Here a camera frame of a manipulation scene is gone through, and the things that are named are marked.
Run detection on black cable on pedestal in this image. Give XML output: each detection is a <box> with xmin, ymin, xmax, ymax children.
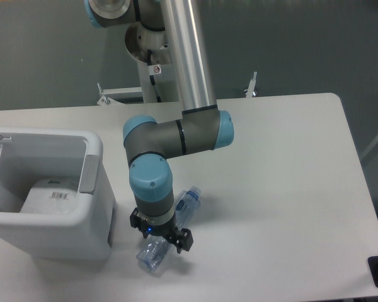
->
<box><xmin>147</xmin><ymin>49</ymin><xmax>163</xmax><ymax>103</ymax></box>

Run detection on white plastic packaging bag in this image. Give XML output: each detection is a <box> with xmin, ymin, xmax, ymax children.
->
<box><xmin>20</xmin><ymin>177</ymin><xmax>79</xmax><ymax>215</ymax></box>

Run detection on white pedestal base frame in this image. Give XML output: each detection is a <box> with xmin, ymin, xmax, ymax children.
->
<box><xmin>96</xmin><ymin>71</ymin><xmax>258</xmax><ymax>106</ymax></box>

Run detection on white open trash can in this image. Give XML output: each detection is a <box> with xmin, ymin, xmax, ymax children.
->
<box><xmin>0</xmin><ymin>127</ymin><xmax>117</xmax><ymax>260</ymax></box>

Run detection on crushed clear plastic bottle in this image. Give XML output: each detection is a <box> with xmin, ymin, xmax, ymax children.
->
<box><xmin>136</xmin><ymin>186</ymin><xmax>202</xmax><ymax>272</ymax></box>

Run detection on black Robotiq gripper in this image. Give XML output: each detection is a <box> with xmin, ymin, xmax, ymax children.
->
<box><xmin>129</xmin><ymin>208</ymin><xmax>194</xmax><ymax>254</ymax></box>

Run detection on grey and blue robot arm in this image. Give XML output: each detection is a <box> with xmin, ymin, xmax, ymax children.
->
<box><xmin>84</xmin><ymin>1</ymin><xmax>234</xmax><ymax>251</ymax></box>

